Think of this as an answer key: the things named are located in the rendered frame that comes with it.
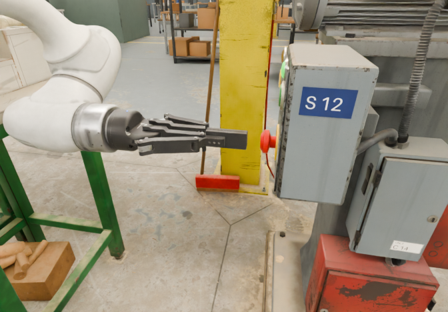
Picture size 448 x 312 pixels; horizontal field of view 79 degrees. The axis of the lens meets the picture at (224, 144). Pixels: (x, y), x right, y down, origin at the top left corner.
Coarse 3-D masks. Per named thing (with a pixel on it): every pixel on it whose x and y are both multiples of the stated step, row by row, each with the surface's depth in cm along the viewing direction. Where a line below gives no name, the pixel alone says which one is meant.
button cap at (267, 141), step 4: (264, 132) 44; (268, 132) 44; (264, 136) 44; (268, 136) 44; (272, 136) 45; (276, 136) 45; (264, 140) 43; (268, 140) 43; (272, 140) 44; (260, 144) 44; (264, 144) 44; (268, 144) 43; (272, 144) 44; (260, 148) 45; (264, 148) 44; (268, 148) 44; (264, 152) 45
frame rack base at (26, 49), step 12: (0, 36) 80; (12, 36) 82; (24, 36) 86; (36, 36) 90; (0, 48) 82; (12, 48) 82; (24, 48) 86; (36, 48) 90; (24, 60) 86; (36, 60) 91; (24, 72) 87; (36, 72) 91; (48, 72) 96; (24, 84) 87
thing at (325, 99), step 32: (288, 64) 35; (320, 64) 31; (352, 64) 31; (288, 96) 33; (320, 96) 32; (352, 96) 32; (288, 128) 35; (320, 128) 34; (352, 128) 33; (288, 160) 37; (320, 160) 36; (352, 160) 36; (288, 192) 40; (320, 192) 39
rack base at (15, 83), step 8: (0, 64) 79; (8, 64) 82; (0, 72) 80; (8, 72) 82; (16, 72) 84; (0, 80) 80; (8, 80) 82; (16, 80) 85; (0, 88) 80; (8, 88) 82; (16, 88) 85
